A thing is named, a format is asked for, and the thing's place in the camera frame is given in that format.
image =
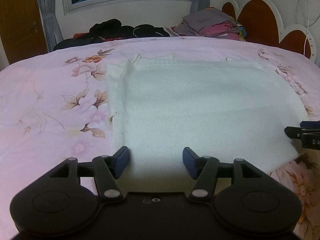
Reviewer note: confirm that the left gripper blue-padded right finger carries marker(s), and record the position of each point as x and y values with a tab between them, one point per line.
203	170

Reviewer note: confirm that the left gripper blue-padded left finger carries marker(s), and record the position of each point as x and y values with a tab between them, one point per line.
107	169

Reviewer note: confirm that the cream white knit sweater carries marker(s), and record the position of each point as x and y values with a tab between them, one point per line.
229	109

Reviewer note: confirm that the black and red clothes pile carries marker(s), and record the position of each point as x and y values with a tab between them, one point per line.
111	30

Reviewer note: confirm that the folded grey pink clothes stack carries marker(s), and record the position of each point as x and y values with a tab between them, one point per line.
210	22

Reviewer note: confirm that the pink floral bed sheet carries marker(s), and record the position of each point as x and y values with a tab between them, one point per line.
54	107

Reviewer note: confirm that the red and white headboard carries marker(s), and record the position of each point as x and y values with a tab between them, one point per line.
263	24

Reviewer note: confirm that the brown wooden door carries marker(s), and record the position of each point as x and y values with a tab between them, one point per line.
21	30

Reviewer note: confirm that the left grey curtain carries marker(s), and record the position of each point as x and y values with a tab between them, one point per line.
51	27

